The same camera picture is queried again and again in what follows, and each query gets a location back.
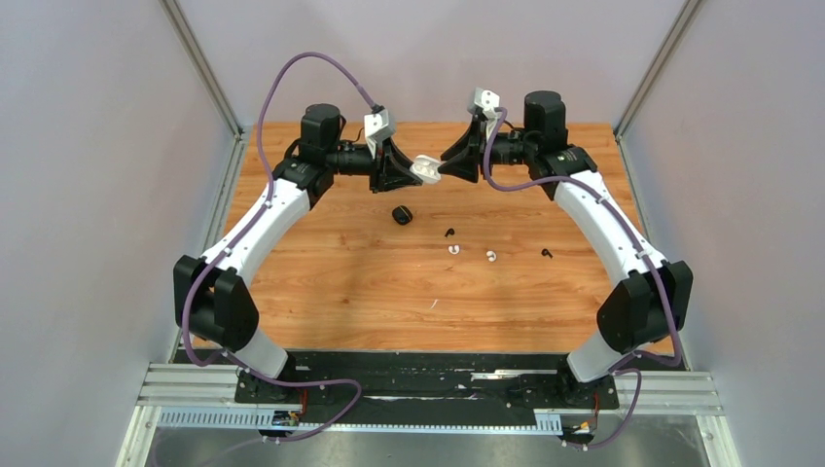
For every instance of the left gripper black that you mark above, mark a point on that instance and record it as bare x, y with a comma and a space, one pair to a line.
390, 169

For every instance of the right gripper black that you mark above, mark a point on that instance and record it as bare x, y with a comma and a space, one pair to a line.
464, 158

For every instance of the white earbud charging case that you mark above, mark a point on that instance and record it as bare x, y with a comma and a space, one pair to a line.
426, 169

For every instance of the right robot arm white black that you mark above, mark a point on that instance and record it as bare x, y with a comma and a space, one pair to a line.
647, 307

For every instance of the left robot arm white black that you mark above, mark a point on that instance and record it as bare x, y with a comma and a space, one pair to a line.
211, 292

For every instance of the black earbud charging case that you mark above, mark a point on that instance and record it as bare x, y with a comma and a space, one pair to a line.
402, 215

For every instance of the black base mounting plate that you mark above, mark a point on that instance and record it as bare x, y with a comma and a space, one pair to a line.
407, 389

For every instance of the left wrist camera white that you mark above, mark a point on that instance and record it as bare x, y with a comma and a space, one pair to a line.
378, 127

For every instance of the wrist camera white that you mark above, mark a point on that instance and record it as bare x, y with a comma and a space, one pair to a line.
486, 102
378, 127

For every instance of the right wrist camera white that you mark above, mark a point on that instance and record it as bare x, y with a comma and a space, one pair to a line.
486, 102

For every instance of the left aluminium frame post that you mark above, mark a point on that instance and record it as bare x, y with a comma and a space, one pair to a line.
188, 38

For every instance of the aluminium frame post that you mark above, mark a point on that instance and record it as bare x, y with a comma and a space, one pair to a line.
188, 38
672, 38

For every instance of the right aluminium frame post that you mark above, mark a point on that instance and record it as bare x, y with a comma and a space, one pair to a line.
672, 38

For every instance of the aluminium front rail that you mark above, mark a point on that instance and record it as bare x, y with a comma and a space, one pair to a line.
186, 385

